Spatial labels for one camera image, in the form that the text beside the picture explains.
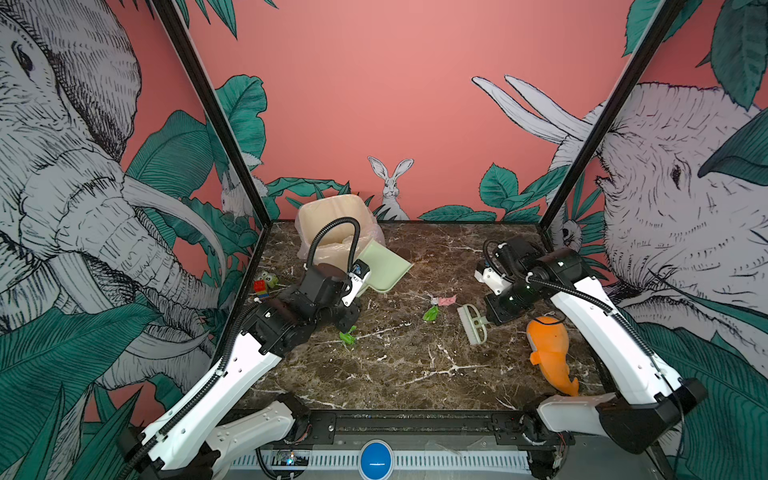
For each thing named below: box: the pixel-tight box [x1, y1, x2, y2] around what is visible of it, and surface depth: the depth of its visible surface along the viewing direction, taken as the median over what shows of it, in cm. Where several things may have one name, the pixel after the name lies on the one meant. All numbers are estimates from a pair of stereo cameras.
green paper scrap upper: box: [422, 305, 439, 321], surface depth 96 cm
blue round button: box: [359, 439, 394, 479], surface depth 70 cm
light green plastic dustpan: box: [356, 238, 414, 297], surface depth 75 cm
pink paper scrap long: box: [438, 294, 457, 306], surface depth 99 cm
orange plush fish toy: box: [526, 316, 579, 397], surface depth 83 cm
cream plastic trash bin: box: [296, 195, 381, 267], surface depth 92 cm
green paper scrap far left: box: [339, 325, 357, 345], surface depth 90 cm
